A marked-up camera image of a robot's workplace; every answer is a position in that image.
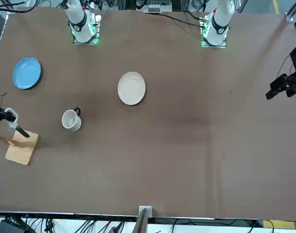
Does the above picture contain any cream plate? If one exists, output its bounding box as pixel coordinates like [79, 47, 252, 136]
[117, 71, 146, 106]

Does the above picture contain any black base cable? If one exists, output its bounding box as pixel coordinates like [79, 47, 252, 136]
[142, 11, 204, 27]

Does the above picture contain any blue plate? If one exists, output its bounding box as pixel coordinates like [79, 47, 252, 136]
[12, 57, 42, 90]

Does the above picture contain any white electrical box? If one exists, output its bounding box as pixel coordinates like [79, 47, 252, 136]
[135, 0, 163, 13]

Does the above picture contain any white mug black handle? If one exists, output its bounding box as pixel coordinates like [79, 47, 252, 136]
[61, 106, 82, 133]

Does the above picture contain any smooth black power box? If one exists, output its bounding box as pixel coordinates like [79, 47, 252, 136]
[0, 216, 32, 233]

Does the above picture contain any wooden peg rack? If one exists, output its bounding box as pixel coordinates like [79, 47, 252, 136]
[0, 120, 39, 166]

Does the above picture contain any aluminium frame post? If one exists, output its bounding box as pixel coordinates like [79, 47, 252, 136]
[135, 205, 154, 233]

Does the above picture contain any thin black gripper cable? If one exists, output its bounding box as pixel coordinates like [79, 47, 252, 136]
[277, 53, 292, 78]

